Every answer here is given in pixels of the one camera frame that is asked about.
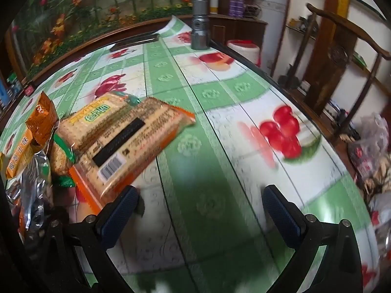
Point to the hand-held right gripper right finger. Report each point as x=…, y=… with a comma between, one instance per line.
x=282, y=216

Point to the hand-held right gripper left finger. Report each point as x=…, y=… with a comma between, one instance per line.
x=119, y=216

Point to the orange-edged cracker packet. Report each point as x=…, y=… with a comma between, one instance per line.
x=128, y=146

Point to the green-edged cracker packet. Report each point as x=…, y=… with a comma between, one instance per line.
x=88, y=122
x=58, y=161

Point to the yellow-orange snack packet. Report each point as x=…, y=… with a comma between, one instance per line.
x=20, y=155

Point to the shiny orange snack packet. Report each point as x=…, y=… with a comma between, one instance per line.
x=42, y=119

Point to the silver foil snack packet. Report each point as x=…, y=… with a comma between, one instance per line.
x=33, y=195

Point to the fruit-printed green tablecloth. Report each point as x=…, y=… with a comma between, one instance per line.
x=213, y=158

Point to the plastic bag with red print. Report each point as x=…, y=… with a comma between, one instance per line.
x=381, y=219

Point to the clear plastic bag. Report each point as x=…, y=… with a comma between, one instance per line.
x=369, y=155

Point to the red jar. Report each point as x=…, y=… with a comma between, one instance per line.
x=29, y=91

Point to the white roll with red top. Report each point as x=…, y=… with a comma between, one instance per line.
x=244, y=52

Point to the dark wooden chair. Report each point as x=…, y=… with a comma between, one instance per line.
x=336, y=55

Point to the black remote control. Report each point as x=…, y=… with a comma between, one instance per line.
x=134, y=42

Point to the long wooden sideboard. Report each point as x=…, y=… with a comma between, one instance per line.
x=91, y=41

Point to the wooden corner cabinet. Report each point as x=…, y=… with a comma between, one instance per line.
x=241, y=30

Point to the dark wicker basket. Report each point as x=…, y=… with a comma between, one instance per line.
x=252, y=10

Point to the grey metal cylinder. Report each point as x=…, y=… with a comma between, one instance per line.
x=200, y=18

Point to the purple can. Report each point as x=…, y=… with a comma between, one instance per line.
x=240, y=6
x=233, y=6

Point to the wooden post with yellow strip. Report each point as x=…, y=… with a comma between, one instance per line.
x=333, y=21

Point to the flower wall poster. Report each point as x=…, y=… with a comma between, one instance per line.
x=91, y=6

